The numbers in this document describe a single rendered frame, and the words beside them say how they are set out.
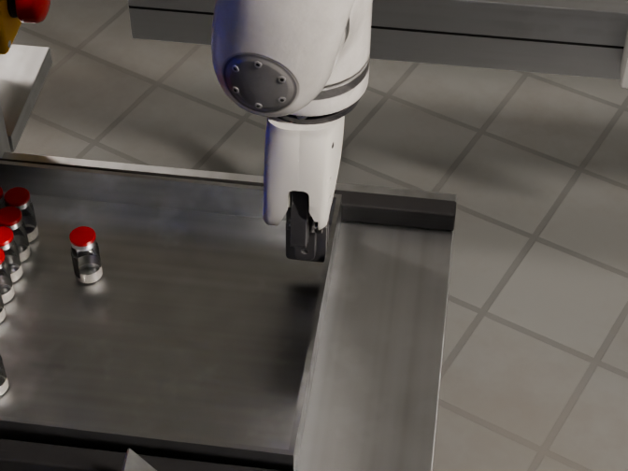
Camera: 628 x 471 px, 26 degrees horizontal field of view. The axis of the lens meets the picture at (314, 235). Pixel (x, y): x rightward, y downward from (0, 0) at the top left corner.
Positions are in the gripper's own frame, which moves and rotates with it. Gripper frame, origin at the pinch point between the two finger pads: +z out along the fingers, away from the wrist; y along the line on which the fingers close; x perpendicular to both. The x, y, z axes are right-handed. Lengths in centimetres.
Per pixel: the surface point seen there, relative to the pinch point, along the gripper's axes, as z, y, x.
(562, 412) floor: 92, -56, 32
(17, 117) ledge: 4.7, -15.6, -28.7
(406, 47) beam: 47, -84, 3
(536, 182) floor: 92, -107, 27
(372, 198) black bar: 2.4, -7.3, 4.5
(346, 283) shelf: 4.4, 0.6, 3.3
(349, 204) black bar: 2.4, -6.4, 2.7
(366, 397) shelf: 4.3, 11.8, 6.1
